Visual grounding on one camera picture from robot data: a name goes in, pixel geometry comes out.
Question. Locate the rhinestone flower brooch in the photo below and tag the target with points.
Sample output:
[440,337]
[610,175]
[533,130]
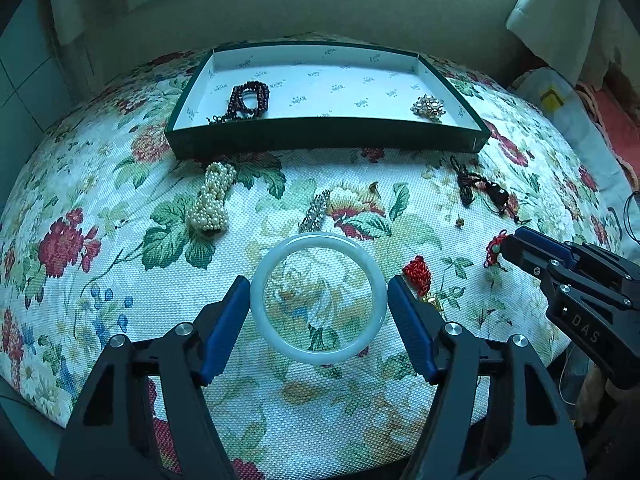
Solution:
[427,107]

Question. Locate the white jade bangle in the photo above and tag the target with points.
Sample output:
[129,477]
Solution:
[316,242]

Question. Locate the green jewelry box tray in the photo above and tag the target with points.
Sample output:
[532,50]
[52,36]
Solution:
[320,85]

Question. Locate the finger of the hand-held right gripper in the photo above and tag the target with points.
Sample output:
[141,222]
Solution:
[525,257]
[547,246]

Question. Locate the floral tablecloth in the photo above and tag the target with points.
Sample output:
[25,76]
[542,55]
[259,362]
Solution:
[150,285]

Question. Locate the white curtain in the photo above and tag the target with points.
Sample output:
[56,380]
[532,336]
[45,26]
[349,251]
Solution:
[555,0]

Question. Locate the silver rhinestone hair clip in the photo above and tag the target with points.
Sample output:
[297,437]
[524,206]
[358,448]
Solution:
[314,212]

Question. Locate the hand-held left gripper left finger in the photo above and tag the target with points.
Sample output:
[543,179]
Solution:
[225,330]

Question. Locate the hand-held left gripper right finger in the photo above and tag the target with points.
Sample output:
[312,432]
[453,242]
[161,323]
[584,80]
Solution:
[410,330]

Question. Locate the white plastic bag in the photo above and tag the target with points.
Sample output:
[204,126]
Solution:
[545,95]

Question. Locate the red knot gold fish charm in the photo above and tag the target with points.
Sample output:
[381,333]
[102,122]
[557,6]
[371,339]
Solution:
[417,271]

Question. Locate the pink cloth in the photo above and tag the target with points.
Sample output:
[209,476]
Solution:
[610,120]

